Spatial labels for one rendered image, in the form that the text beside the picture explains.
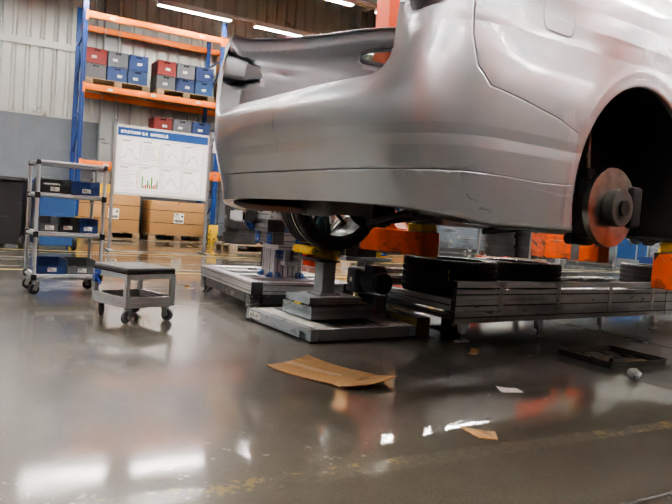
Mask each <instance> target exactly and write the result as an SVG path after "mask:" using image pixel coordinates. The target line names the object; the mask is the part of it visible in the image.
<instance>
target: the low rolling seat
mask: <svg viewBox="0 0 672 504"><path fill-rule="evenodd" d="M100 274H101V275H106V276H111V277H115V278H120V279H124V289H111V290H99V284H100V285H101V281H100V279H99V277H100ZM145 279H169V295H167V294H163V293H159V292H154V291H150V290H145V289H143V280H145ZM131 280H137V287H136V289H131ZM175 288H176V274H175V268H173V267H168V266H162V265H156V264H151V263H145V262H96V263H95V266H94V268H93V278H92V297H91V300H94V301H96V302H98V303H97V304H98V312H99V315H103V314H104V311H105V304H108V305H112V306H116V307H119V308H122V309H123V310H122V311H123V313H122V314H121V322H122V323H123V324H127V323H128V322H129V320H130V315H131V312H137V311H139V309H140V308H149V307H159V308H162V309H161V311H162V312H161V317H162V319H163V320H166V321H167V320H170V319H171V318H172V317H173V312H172V311H171V310H170V309H169V307H168V306H174V305H175Z"/></svg>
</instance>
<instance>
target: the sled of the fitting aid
mask: <svg viewBox="0 0 672 504"><path fill-rule="evenodd" d="M375 309H376V306H372V305H368V303H362V301H361V304H334V305H308V304H304V303H301V302H298V301H294V300H291V299H283V307H282V311H285V312H288V313H291V314H294V315H297V316H300V317H303V318H306V319H310V320H323V319H352V318H359V319H367V318H375Z"/></svg>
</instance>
